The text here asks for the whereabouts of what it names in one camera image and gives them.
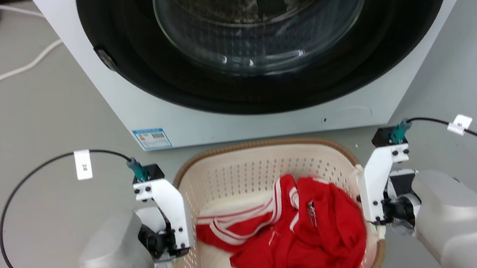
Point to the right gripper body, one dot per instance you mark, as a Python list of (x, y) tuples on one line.
[(397, 212)]

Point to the cream perforated laundry basket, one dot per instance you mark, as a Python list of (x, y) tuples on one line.
[(243, 174)]

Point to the white front-load washing machine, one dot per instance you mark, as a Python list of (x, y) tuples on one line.
[(237, 125)]

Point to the blue energy label sticker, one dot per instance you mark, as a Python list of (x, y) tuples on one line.
[(152, 138)]

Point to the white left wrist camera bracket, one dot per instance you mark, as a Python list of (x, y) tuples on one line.
[(166, 202)]

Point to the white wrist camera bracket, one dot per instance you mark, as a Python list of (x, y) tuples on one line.
[(376, 181), (166, 202)]

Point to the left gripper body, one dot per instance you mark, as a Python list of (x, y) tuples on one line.
[(159, 243)]

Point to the red garment with white stripes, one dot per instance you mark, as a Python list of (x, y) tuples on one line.
[(319, 238)]

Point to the black round washer door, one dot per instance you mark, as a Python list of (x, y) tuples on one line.
[(144, 68)]

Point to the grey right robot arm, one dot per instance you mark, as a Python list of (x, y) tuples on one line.
[(458, 221)]

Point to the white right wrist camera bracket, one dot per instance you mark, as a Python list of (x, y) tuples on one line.
[(376, 181)]

